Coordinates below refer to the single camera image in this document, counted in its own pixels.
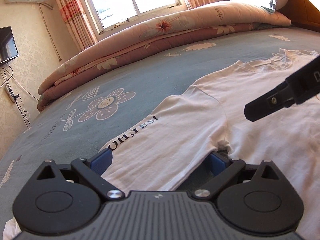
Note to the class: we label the wooden headboard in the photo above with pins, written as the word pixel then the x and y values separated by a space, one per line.
pixel 307 12

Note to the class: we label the black wall television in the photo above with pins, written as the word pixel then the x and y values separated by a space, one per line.
pixel 7 45

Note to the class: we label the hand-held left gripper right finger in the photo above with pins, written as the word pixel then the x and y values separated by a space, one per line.
pixel 218 164

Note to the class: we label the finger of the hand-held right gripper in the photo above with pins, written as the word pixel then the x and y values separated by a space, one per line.
pixel 270 102

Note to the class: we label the bed with blue floral sheet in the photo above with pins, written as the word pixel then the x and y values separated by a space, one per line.
pixel 150 75

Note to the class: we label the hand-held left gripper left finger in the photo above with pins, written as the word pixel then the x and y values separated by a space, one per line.
pixel 102 161

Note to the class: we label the white power strip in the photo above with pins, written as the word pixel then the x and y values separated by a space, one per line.
pixel 12 93

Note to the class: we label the window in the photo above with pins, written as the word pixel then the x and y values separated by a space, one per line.
pixel 132 0

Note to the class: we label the pink floral quilt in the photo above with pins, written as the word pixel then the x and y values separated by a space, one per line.
pixel 150 37

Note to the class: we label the white long-sleeve printed shirt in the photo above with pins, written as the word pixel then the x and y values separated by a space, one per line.
pixel 187 120

